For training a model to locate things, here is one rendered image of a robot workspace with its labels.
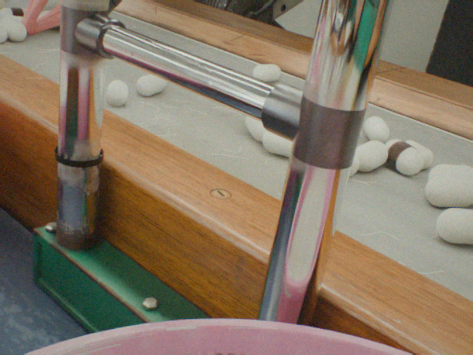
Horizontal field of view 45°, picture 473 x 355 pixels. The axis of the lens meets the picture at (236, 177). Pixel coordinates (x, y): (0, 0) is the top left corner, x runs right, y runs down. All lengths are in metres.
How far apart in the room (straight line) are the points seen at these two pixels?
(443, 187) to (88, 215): 0.23
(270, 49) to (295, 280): 0.52
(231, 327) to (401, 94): 0.45
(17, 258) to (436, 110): 0.41
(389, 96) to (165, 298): 0.39
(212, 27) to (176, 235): 0.51
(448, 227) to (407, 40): 2.37
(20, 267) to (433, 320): 0.26
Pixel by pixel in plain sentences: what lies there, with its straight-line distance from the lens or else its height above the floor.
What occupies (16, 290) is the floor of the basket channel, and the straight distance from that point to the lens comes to 0.39.
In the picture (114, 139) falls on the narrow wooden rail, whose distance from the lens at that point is 0.37.
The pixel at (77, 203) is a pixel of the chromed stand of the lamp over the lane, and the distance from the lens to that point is 0.33.
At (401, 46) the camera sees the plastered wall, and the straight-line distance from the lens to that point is 2.73.
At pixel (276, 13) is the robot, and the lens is 1.14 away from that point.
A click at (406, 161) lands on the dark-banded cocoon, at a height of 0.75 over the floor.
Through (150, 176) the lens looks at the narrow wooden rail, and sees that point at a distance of 0.32.
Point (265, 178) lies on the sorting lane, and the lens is 0.40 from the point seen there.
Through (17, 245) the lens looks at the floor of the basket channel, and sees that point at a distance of 0.43.
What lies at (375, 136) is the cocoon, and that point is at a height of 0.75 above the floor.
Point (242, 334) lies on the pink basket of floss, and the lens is 0.22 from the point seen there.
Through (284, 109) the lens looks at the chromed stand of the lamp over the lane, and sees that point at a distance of 0.21.
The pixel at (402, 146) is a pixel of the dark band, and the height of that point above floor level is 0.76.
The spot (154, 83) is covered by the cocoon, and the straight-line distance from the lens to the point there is 0.53.
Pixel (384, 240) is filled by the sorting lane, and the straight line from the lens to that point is 0.36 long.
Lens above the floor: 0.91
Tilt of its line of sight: 25 degrees down
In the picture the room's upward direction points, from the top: 9 degrees clockwise
